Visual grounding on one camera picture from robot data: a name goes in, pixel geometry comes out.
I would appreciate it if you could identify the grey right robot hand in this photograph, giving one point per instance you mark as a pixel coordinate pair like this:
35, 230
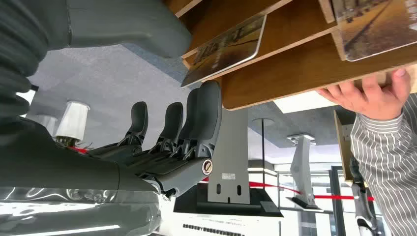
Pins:
65, 176

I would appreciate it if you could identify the printed card with white edge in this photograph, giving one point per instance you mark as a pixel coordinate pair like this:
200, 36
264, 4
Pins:
374, 26
228, 49

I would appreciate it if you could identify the brown wooden cabinet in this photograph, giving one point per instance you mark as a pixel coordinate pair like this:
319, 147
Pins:
343, 143

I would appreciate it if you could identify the small white plant pot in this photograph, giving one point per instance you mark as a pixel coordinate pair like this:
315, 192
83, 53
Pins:
49, 123

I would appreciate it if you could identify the large white plant pot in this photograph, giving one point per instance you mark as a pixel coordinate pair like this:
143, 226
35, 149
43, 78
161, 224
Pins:
73, 120

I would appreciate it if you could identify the slim grey table leg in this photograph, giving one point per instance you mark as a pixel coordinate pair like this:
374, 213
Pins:
302, 169

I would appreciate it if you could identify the red barrier belt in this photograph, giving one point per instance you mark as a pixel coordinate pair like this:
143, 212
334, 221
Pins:
329, 196

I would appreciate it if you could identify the black and grey machine part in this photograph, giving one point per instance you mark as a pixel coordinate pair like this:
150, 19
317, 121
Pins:
365, 211

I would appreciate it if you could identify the grey metal table leg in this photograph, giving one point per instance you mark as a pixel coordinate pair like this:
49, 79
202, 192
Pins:
229, 156

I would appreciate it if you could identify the white board with black print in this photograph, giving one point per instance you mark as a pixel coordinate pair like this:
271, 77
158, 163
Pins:
228, 226

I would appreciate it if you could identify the black barrier post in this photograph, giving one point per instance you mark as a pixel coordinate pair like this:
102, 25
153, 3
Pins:
263, 146

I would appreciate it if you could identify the black table base plate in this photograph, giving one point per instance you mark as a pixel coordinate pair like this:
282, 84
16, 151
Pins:
260, 205

